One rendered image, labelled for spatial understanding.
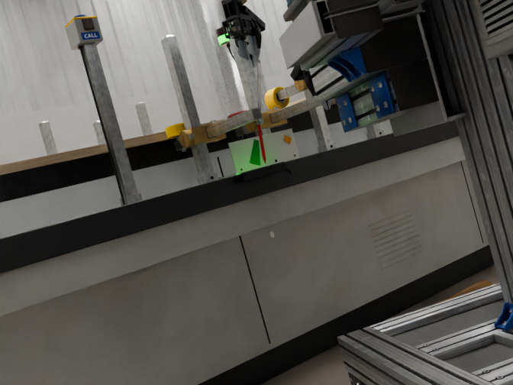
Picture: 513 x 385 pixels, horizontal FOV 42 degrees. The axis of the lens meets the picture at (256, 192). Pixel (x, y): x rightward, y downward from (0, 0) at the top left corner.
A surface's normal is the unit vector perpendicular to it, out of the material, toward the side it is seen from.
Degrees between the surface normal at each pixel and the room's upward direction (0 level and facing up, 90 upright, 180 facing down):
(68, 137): 90
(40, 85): 90
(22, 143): 90
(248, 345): 90
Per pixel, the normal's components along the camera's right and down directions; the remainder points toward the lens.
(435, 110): -0.94, 0.27
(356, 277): 0.58, -0.15
